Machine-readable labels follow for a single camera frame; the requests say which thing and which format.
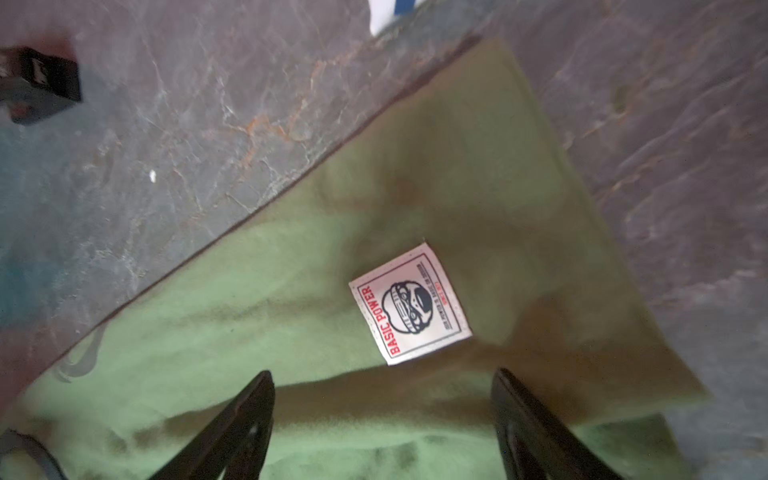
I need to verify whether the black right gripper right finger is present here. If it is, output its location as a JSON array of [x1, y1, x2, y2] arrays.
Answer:
[[491, 368, 620, 480]]

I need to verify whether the small black stapler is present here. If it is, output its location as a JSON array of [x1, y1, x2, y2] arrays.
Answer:
[[1, 47, 82, 125]]

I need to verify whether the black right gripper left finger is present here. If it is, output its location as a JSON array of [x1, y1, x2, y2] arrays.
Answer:
[[152, 370, 276, 480]]

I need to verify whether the green tank top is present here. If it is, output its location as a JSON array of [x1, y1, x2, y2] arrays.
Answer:
[[1, 41, 706, 479]]

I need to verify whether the white tank top navy trim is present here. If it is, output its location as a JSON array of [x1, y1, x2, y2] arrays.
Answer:
[[367, 0, 426, 37]]

